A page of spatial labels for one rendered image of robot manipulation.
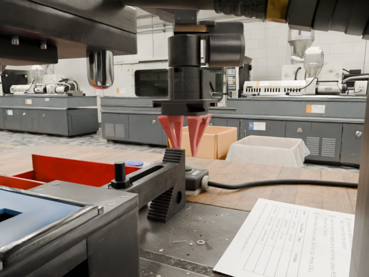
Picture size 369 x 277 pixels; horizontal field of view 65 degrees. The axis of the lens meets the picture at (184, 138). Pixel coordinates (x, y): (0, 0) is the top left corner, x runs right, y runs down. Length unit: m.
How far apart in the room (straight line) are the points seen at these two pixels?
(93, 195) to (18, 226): 0.07
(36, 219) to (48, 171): 0.36
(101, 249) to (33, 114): 7.82
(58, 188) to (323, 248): 0.29
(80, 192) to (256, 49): 6.59
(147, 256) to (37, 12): 0.25
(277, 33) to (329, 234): 6.36
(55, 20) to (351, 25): 0.16
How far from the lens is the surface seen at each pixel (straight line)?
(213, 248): 0.35
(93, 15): 0.22
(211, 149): 2.44
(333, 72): 5.15
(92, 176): 0.51
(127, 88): 5.87
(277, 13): 0.19
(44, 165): 0.59
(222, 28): 0.51
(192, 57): 0.49
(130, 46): 0.24
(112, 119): 6.14
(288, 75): 5.20
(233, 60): 0.50
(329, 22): 0.18
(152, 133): 5.55
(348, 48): 6.57
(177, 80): 0.49
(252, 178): 0.61
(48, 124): 7.64
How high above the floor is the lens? 1.07
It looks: 9 degrees down
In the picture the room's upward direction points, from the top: straight up
